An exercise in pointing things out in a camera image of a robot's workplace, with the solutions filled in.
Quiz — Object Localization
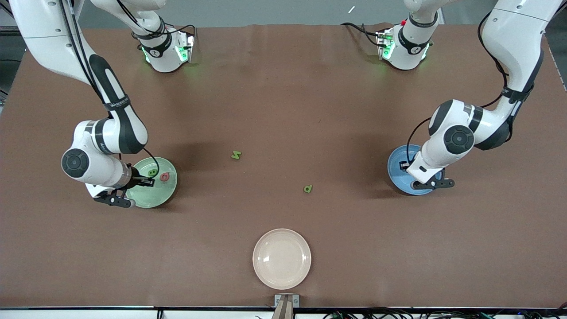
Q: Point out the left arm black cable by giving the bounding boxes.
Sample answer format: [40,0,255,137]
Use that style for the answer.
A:
[405,12,510,171]

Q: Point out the brown table mat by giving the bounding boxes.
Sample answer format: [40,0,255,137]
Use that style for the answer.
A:
[0,23,567,309]

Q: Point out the beige plate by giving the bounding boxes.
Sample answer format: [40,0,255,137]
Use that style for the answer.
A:
[252,228,312,290]

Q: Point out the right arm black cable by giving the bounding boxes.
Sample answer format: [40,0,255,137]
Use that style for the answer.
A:
[60,0,161,179]

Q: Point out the grey metal bracket plate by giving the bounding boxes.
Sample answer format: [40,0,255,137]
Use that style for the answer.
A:
[274,294,300,308]

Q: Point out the blue plate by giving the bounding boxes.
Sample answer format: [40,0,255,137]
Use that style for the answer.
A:
[387,144,443,196]

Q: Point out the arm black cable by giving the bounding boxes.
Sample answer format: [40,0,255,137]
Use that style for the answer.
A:
[405,12,510,171]
[60,0,161,179]

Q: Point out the aluminium camera post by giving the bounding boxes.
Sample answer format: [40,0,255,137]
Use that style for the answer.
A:
[271,296,296,319]

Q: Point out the black base power cable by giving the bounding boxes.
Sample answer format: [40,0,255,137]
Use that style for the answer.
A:
[340,22,384,48]
[117,0,197,50]

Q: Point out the green plate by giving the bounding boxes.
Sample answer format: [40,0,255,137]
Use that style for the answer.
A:
[125,157,178,209]

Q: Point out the tangled black floor cables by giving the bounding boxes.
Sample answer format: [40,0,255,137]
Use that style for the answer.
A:
[322,305,567,319]

